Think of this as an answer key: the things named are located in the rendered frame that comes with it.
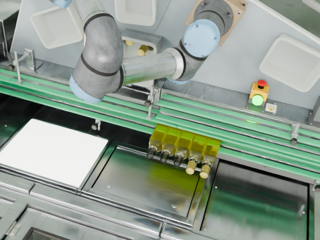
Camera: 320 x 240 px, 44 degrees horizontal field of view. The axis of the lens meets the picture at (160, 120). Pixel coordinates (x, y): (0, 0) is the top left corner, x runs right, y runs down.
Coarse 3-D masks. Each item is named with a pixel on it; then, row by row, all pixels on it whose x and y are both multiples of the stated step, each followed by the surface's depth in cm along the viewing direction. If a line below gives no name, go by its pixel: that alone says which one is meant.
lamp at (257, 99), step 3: (255, 96) 167; (258, 96) 167; (261, 96) 168; (252, 99) 168; (255, 99) 167; (258, 99) 166; (261, 99) 167; (252, 102) 169; (255, 102) 167; (258, 102) 167; (261, 102) 167
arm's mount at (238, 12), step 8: (200, 0) 151; (224, 0) 148; (232, 0) 150; (240, 0) 154; (232, 8) 149; (240, 8) 148; (192, 16) 156; (240, 16) 150; (232, 24) 152; (224, 40) 157
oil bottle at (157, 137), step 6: (156, 126) 175; (162, 126) 175; (168, 126) 175; (156, 132) 171; (162, 132) 171; (150, 138) 168; (156, 138) 168; (162, 138) 169; (150, 144) 167; (156, 144) 166; (156, 150) 167
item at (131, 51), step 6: (138, 42) 169; (144, 42) 168; (126, 48) 180; (132, 48) 180; (138, 48) 179; (156, 48) 169; (126, 54) 182; (132, 54) 182; (138, 54) 181; (150, 54) 179; (138, 84) 182; (144, 84) 181; (150, 84) 180
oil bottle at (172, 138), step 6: (168, 132) 172; (174, 132) 172; (180, 132) 173; (168, 138) 169; (174, 138) 170; (162, 144) 167; (168, 144) 166; (174, 144) 167; (162, 150) 167; (168, 150) 165; (174, 150) 167
